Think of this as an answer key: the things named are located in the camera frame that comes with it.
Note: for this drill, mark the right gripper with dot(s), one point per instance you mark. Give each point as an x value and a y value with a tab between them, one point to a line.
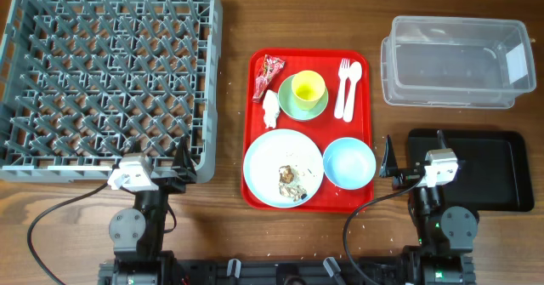
389	166

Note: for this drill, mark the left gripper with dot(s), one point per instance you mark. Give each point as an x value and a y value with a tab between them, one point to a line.
184	168

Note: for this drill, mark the light blue plastic bowl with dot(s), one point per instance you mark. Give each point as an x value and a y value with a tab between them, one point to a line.
349	163

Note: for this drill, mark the white tissue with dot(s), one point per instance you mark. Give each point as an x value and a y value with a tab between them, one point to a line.
271	109

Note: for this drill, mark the white plastic fork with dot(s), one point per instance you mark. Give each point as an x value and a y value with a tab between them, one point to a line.
343	74

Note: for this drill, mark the green plastic bowl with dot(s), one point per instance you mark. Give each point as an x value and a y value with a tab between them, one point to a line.
287	103

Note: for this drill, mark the yellow plastic cup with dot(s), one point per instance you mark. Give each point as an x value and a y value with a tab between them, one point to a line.
308	87

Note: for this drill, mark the red snack wrapper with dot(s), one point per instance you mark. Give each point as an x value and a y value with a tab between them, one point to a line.
270	68

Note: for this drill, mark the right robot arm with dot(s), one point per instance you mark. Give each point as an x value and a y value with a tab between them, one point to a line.
445	233

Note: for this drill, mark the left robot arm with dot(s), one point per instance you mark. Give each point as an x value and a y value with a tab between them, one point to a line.
138	232

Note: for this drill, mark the grey plastic dishwasher rack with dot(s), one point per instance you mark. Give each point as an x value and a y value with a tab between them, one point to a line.
84	81

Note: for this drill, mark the light blue dinner plate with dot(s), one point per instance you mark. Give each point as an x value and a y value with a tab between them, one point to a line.
276	148

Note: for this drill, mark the black plastic tray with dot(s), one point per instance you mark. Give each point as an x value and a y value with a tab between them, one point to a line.
494	172

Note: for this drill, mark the clear plastic bin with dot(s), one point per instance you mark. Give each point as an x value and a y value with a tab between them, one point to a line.
456	62

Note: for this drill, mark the white plastic spoon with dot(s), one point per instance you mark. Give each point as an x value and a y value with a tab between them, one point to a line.
354	75

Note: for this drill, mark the red plastic serving tray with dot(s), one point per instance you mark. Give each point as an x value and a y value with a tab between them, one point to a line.
323	129

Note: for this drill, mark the brown food scraps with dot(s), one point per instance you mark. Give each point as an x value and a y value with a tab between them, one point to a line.
289	186

